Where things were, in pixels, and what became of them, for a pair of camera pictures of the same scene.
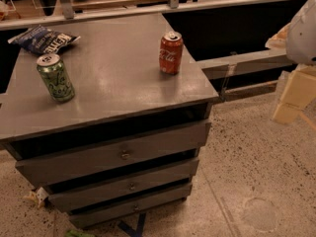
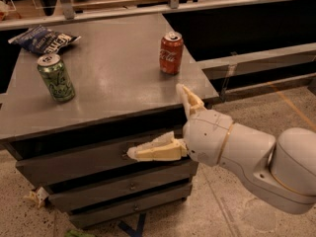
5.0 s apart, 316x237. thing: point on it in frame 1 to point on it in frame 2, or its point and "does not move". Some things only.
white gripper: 303,37 to 206,136
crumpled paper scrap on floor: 38,196 does not move
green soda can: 51,69 does not move
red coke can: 171,51 does not move
